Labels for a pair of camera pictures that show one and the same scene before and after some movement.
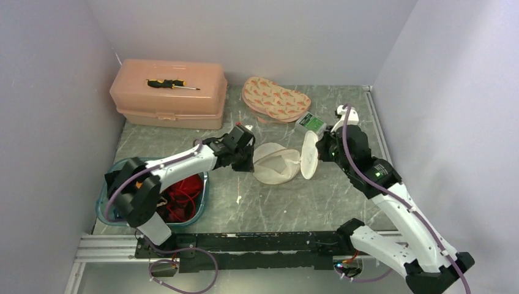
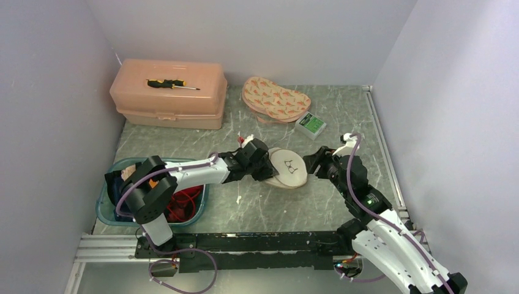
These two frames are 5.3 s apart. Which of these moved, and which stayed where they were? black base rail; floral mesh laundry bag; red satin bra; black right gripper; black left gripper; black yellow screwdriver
Moved: black left gripper; black right gripper
Stayed: black yellow screwdriver; red satin bra; black base rail; floral mesh laundry bag
